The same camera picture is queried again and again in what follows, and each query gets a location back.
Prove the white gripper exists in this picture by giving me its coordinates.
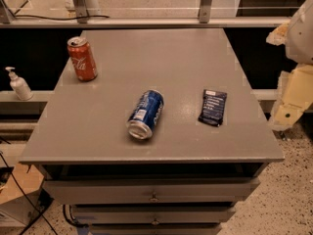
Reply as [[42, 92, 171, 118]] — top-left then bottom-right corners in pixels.
[[266, 0, 313, 131]]

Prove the blue pepsi can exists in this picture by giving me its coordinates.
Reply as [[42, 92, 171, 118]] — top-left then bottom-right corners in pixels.
[[127, 90, 164, 140]]

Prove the red coke can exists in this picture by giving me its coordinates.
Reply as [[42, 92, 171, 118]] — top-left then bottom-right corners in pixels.
[[67, 36, 97, 81]]

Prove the dark blue snack packet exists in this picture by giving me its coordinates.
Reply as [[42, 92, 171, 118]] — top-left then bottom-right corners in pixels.
[[198, 89, 227, 126]]

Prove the top grey drawer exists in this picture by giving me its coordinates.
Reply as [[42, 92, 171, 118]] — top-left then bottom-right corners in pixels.
[[43, 178, 260, 205]]

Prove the grey drawer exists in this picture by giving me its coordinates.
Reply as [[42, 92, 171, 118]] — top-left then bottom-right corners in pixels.
[[43, 178, 260, 205], [72, 205, 235, 225], [90, 224, 221, 235]]

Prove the grey drawer cabinet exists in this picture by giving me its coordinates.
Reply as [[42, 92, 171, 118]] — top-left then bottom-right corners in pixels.
[[22, 28, 283, 235]]

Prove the bottom grey drawer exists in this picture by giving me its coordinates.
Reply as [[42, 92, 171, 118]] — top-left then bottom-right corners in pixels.
[[90, 224, 221, 235]]

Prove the middle grey drawer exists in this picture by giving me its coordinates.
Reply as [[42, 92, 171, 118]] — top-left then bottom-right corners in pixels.
[[72, 205, 235, 225]]

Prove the white pump dispenser bottle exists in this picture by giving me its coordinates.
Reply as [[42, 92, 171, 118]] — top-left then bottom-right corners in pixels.
[[5, 67, 33, 101]]

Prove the cardboard box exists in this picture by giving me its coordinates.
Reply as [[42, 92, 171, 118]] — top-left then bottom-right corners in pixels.
[[0, 164, 44, 227]]

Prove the left metal bracket post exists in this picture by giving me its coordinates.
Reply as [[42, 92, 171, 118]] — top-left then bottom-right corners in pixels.
[[72, 0, 89, 24]]

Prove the black cable on shelf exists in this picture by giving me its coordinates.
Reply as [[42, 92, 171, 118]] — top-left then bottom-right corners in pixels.
[[0, 0, 111, 21]]

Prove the grey metal shelf rail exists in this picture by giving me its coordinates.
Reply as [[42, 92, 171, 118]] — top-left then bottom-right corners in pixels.
[[0, 17, 290, 28]]

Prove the black floor cable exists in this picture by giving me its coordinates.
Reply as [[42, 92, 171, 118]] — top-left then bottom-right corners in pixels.
[[0, 137, 59, 235]]

